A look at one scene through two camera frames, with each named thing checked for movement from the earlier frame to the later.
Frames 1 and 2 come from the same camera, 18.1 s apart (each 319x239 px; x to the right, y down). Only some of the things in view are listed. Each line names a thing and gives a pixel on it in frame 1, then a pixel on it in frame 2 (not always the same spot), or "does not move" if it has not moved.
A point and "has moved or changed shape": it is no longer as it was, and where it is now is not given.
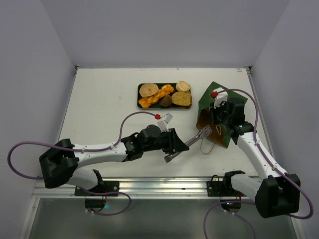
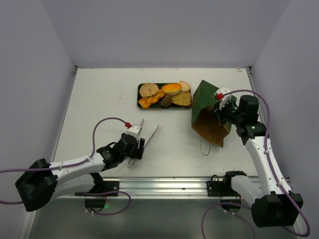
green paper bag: [221, 134] has moved or changed shape
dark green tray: [160, 95] does not move
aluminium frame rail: [137, 188] does not move
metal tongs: [206, 131] -> [132, 160]
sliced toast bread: [182, 98] does not move
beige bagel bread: [147, 89] does not move
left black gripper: [173, 140] -> [137, 153]
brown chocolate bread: [166, 100] does not move
